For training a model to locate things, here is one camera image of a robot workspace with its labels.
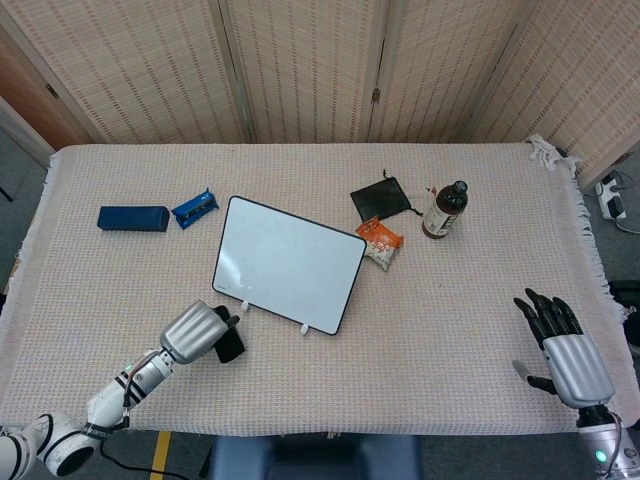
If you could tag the dark blue rectangular box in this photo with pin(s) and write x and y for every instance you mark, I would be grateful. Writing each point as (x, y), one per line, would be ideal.
(132, 218)

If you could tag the beige woven tablecloth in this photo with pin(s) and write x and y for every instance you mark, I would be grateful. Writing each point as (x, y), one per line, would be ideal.
(450, 320)

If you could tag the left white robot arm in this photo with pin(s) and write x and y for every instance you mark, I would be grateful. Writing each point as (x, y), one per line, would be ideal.
(100, 400)

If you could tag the brown tea bottle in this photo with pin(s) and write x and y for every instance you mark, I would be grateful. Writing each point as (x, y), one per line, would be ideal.
(445, 210)

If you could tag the white plastic board stand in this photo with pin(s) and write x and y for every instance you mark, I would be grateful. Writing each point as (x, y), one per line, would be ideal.
(304, 328)

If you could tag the orange and white snack bag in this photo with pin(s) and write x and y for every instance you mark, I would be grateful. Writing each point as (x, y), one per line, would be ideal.
(382, 243)

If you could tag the woven folding screen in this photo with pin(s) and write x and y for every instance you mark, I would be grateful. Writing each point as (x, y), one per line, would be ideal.
(320, 65)

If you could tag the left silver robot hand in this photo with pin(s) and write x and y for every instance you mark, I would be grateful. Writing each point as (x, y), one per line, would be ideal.
(197, 327)

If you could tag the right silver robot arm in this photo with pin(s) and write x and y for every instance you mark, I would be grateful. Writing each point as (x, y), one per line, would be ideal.
(602, 440)

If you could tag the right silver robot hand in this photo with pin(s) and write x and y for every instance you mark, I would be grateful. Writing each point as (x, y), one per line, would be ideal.
(562, 345)

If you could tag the black whiteboard eraser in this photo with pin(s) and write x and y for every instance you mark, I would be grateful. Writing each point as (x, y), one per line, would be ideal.
(231, 344)

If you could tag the white power strip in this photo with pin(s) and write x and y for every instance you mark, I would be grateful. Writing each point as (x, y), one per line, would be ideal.
(611, 200)

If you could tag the small white whiteboard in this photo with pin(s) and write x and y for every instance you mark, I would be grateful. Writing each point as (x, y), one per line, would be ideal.
(287, 264)

